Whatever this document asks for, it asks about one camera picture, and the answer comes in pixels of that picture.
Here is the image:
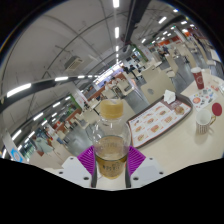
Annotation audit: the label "ceiling air conditioner unit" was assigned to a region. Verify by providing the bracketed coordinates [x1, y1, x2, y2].
[64, 55, 84, 72]

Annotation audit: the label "beige chairs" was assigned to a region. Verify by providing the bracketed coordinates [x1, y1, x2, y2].
[66, 43, 218, 161]

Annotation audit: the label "clear bottle with tan cap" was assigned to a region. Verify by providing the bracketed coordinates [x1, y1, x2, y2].
[91, 98, 132, 180]

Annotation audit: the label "round brown food item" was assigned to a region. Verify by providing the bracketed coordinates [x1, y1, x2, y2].
[174, 105, 186, 115]

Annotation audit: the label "brown tray with menu liner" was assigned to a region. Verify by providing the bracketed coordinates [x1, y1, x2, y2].
[126, 93, 194, 149]

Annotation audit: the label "person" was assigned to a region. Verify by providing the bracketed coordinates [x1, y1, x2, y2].
[103, 79, 115, 92]
[123, 65, 136, 78]

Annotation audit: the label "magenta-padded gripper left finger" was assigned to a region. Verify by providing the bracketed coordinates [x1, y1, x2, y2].
[53, 145, 99, 190]

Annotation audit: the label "white mug with gold handle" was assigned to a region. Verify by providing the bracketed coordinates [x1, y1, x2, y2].
[195, 108, 217, 135]

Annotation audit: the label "colourful printed paper sheet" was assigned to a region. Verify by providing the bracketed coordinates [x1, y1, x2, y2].
[188, 85, 218, 112]

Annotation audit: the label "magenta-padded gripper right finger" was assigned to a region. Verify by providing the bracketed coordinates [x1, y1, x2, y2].
[125, 145, 166, 190]

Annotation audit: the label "red paper cup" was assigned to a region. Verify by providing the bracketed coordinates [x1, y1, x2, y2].
[190, 66, 205, 90]

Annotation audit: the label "white crumpled napkin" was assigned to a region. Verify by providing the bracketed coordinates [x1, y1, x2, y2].
[163, 89, 177, 105]

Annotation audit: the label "ceiling lights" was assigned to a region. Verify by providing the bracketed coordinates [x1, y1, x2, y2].
[0, 0, 201, 158]

